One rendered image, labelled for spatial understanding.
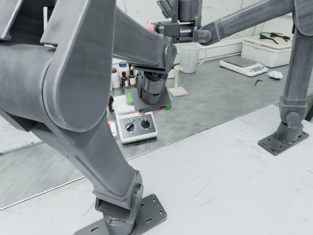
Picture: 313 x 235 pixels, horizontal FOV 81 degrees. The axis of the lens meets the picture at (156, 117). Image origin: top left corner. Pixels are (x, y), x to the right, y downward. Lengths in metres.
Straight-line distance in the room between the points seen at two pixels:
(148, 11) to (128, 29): 0.96
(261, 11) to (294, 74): 0.20
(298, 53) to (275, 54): 0.84
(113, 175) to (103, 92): 0.14
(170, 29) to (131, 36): 0.37
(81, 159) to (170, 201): 0.33
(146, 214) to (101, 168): 0.26
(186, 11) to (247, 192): 0.53
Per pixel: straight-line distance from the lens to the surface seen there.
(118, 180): 0.30
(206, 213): 0.51
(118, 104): 0.70
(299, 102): 0.68
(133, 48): 0.26
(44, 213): 0.56
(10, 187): 0.66
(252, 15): 0.61
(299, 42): 0.62
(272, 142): 0.74
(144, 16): 1.19
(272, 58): 1.48
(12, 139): 0.81
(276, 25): 1.91
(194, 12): 0.64
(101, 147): 0.23
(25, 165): 0.70
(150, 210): 0.49
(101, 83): 0.17
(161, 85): 0.43
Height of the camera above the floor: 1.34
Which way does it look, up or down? 35 degrees down
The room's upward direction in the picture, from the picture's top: straight up
